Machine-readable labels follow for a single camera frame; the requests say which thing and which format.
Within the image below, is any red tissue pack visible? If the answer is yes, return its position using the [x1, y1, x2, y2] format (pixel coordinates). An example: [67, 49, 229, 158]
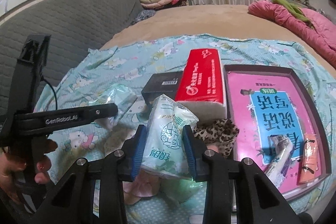
[175, 48, 228, 119]

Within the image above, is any dark patterned cloth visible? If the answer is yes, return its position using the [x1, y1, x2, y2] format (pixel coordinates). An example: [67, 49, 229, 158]
[131, 9, 156, 25]

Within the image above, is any black box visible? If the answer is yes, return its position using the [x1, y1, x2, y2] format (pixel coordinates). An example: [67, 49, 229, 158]
[141, 72, 183, 106]

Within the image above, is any grey quilted cushion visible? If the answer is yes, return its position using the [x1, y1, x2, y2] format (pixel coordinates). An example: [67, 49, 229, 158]
[0, 0, 145, 125]

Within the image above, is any pink book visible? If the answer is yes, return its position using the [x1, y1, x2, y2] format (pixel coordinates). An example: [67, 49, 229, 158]
[227, 70, 322, 194]

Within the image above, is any green white tissue pack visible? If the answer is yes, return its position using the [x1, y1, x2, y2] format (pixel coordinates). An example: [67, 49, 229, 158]
[91, 84, 137, 122]
[140, 94, 199, 180]

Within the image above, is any white packet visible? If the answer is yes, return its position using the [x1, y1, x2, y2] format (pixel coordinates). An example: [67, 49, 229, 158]
[264, 135, 294, 184]

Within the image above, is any black cable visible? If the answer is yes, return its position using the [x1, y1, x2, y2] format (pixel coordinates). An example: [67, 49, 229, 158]
[41, 76, 58, 111]

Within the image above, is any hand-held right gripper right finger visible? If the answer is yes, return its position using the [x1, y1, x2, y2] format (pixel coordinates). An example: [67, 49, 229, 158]
[182, 125, 300, 224]

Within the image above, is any plush toy with pink dress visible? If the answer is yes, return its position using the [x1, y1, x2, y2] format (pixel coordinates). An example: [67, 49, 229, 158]
[123, 169, 164, 205]

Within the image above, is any dark shallow box tray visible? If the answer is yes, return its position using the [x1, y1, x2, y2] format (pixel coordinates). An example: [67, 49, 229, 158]
[223, 64, 332, 201]

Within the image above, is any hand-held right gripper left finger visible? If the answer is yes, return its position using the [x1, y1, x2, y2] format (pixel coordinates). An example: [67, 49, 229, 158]
[51, 124, 147, 224]

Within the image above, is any green cloth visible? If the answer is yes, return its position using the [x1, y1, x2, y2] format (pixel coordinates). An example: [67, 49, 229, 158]
[272, 0, 314, 24]

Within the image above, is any teal cartoon printed blanket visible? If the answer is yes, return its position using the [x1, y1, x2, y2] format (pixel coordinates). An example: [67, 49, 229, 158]
[34, 34, 336, 224]

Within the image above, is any person's left hand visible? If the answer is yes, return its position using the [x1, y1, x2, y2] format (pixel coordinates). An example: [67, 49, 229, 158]
[0, 139, 58, 188]

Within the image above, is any pink quilt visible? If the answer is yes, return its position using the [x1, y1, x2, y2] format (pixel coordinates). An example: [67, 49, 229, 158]
[248, 0, 336, 69]

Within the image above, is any leopard print cloth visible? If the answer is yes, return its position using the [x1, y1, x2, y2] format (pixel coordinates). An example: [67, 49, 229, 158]
[193, 118, 240, 159]

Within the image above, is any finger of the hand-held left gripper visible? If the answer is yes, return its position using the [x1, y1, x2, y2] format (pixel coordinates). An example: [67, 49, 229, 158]
[87, 103, 118, 122]

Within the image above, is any orange packet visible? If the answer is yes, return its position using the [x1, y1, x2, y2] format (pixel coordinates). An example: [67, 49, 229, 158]
[297, 133, 319, 185]

